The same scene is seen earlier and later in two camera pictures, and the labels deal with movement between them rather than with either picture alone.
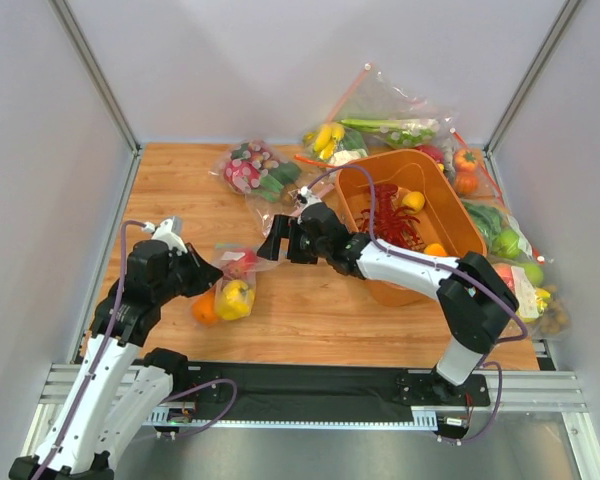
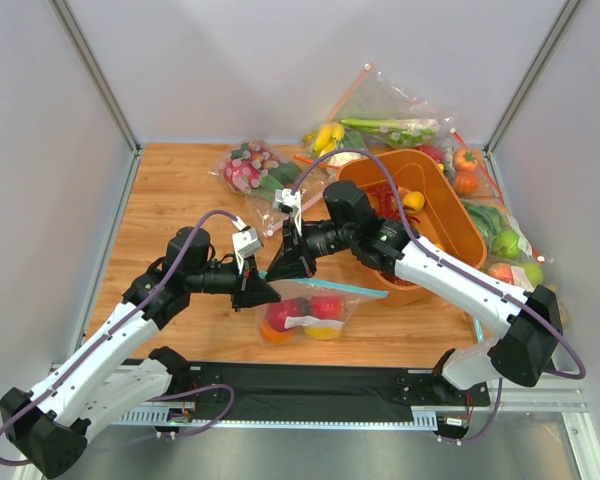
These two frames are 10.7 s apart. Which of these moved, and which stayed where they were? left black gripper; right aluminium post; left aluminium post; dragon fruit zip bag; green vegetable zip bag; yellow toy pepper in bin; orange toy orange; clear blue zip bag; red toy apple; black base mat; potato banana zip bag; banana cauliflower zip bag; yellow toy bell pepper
Moved: left black gripper; orange toy orange; red toy apple; yellow toy bell pepper; clear blue zip bag
Stayed: green vegetable zip bag; dragon fruit zip bag; right aluminium post; potato banana zip bag; yellow toy pepper in bin; banana cauliflower zip bag; left aluminium post; black base mat
